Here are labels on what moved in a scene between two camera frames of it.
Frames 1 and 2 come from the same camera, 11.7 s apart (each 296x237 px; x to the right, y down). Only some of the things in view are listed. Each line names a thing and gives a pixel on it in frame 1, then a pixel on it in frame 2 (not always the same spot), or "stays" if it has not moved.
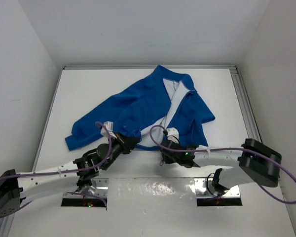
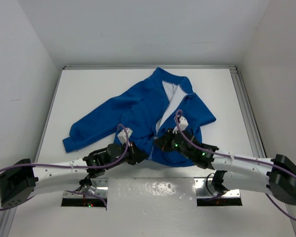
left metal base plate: (102, 184) stays
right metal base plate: (204, 188) stays
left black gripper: (127, 142) to (136, 155)
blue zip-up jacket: (165, 99) stays
